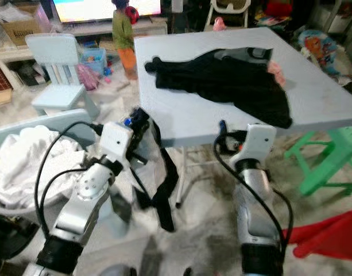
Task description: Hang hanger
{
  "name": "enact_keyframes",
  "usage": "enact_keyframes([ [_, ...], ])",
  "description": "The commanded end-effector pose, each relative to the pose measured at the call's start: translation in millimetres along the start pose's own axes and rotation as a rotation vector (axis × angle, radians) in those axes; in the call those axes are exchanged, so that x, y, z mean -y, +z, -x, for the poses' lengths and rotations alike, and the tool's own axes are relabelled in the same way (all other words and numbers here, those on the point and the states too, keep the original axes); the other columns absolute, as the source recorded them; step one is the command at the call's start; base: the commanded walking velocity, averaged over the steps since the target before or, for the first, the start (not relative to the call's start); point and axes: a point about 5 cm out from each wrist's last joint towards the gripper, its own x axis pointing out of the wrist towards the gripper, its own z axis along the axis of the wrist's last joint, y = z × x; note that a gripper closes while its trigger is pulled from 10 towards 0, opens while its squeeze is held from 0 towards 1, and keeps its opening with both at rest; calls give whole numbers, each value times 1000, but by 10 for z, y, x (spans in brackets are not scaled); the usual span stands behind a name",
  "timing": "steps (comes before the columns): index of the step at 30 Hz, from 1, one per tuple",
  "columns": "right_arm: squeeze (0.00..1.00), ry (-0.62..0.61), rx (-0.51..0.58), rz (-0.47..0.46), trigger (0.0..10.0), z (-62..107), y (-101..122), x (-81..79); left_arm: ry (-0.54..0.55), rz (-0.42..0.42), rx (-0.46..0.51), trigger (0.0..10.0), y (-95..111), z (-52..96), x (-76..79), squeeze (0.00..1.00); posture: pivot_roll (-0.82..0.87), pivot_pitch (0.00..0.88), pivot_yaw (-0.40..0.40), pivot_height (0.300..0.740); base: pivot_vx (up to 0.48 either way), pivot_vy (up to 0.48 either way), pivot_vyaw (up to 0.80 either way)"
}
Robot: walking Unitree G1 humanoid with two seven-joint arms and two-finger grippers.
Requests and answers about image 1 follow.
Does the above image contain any pink garment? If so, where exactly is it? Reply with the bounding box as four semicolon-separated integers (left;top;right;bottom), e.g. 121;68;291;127
266;60;285;88

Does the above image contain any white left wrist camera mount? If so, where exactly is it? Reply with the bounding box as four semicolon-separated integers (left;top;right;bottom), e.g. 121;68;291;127
98;121;135;168

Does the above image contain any white low media shelf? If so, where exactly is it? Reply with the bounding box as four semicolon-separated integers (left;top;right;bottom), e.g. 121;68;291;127
0;17;168;87

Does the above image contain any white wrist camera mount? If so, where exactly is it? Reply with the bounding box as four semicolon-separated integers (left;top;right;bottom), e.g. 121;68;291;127
238;123;277;166
98;121;135;168

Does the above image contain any red ball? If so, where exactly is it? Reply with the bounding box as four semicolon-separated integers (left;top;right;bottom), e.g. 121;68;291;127
125;6;140;25

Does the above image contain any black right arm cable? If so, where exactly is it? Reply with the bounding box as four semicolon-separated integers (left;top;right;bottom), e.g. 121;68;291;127
213;135;294;248

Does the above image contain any blue toy bin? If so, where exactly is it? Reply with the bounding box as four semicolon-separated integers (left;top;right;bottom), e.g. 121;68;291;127
81;47;107;75

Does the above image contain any pink cloth bag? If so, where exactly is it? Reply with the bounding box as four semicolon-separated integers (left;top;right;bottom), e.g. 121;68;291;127
77;63;100;91

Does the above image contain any colourful cartoon print toy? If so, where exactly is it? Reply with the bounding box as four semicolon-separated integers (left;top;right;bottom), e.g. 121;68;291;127
297;29;343;76

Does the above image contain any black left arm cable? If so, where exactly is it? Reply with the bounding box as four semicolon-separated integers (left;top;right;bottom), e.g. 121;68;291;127
35;121;105;236

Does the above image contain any light blue child chair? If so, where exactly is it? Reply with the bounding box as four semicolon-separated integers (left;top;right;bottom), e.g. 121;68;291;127
25;33;102;120

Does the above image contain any green plastic stool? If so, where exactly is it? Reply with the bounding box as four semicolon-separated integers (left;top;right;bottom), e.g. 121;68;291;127
284;126;352;196

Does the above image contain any black garment with grey patch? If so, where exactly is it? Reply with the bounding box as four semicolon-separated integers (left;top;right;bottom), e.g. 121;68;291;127
144;48;294;129

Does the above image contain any light blue table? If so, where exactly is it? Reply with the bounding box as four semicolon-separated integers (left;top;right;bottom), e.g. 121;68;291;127
133;28;352;209

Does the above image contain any light blue laundry basket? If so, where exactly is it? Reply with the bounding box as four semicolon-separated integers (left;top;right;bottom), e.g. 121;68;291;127
0;108;93;231

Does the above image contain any red fabric bag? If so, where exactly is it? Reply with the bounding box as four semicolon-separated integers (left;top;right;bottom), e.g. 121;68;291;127
265;0;294;17

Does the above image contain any small pink toy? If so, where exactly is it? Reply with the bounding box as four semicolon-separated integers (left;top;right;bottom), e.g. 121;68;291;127
213;16;228;30

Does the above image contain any white baby high chair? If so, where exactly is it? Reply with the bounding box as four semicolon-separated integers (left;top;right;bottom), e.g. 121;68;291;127
203;0;254;30

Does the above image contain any flat screen television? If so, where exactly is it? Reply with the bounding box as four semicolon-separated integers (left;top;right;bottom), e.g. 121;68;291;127
52;0;162;24

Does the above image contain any red cloth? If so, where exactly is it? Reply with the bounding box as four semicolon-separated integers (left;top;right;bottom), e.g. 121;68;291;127
282;216;352;259

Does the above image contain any black stand base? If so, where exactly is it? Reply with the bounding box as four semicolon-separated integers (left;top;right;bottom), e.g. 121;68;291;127
0;213;27;271

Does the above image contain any child in green shirt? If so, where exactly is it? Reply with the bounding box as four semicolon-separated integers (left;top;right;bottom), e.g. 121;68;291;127
111;0;138;81

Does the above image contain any brown cardboard box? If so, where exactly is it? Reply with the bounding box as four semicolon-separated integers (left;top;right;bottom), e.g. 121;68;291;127
0;7;51;48

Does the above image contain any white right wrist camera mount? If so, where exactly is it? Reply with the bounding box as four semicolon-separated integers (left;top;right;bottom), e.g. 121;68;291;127
238;123;277;166

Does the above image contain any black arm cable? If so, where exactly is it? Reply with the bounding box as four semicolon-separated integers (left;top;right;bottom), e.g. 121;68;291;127
35;121;105;236
213;135;294;248

